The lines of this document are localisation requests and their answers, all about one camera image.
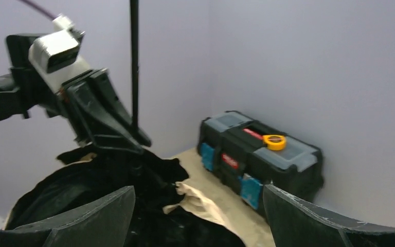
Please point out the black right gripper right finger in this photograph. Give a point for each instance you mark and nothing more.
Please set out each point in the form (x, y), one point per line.
(296, 222)

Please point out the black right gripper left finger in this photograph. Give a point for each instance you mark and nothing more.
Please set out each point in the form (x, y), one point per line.
(103, 222)

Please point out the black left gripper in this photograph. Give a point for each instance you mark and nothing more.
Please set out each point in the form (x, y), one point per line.
(95, 113)

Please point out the beige folding umbrella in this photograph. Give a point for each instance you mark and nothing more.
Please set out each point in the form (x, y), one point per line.
(113, 191)

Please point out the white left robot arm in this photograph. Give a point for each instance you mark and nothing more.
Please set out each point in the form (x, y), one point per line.
(22, 88)

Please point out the yellow tape measure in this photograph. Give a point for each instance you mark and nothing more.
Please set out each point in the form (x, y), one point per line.
(274, 142)

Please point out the black plastic toolbox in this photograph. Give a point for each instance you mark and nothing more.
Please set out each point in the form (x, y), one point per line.
(231, 148)

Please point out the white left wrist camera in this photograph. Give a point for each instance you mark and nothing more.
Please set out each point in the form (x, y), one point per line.
(55, 56)

